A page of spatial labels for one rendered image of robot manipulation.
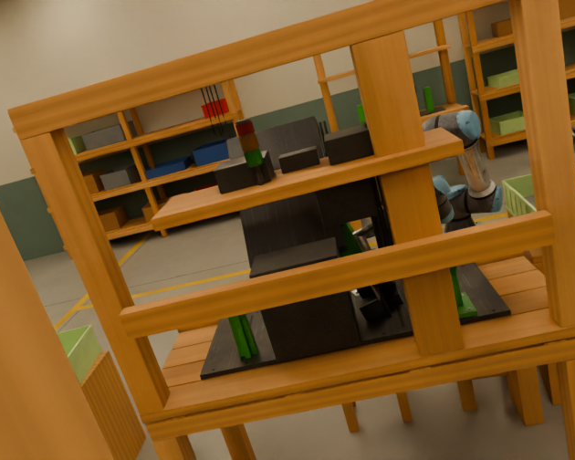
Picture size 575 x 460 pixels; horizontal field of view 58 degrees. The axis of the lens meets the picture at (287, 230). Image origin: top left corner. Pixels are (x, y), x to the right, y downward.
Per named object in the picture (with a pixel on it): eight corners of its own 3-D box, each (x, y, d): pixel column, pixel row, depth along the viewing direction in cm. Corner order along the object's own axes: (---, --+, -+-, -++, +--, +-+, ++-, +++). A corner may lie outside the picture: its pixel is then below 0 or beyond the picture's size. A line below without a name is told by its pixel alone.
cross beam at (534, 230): (133, 332, 169) (123, 308, 166) (548, 237, 152) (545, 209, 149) (128, 339, 164) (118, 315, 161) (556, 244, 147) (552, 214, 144)
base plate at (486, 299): (221, 323, 229) (219, 318, 228) (475, 266, 214) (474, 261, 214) (201, 380, 189) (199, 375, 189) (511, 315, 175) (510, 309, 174)
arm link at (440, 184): (454, 196, 186) (447, 181, 181) (427, 213, 188) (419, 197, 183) (445, 184, 192) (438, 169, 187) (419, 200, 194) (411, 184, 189)
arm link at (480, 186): (474, 200, 246) (439, 108, 215) (507, 198, 237) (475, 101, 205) (469, 219, 240) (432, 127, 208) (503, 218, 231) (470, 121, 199)
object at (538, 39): (147, 398, 187) (36, 135, 158) (578, 308, 168) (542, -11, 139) (139, 414, 179) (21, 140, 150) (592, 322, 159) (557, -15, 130)
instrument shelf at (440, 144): (175, 208, 176) (172, 196, 175) (444, 139, 165) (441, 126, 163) (154, 232, 153) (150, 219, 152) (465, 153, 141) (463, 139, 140)
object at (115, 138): (265, 214, 714) (215, 49, 649) (68, 261, 765) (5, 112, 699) (270, 203, 766) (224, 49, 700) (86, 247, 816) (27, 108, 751)
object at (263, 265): (279, 335, 200) (254, 255, 190) (357, 318, 196) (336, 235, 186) (276, 362, 183) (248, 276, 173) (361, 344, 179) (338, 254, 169)
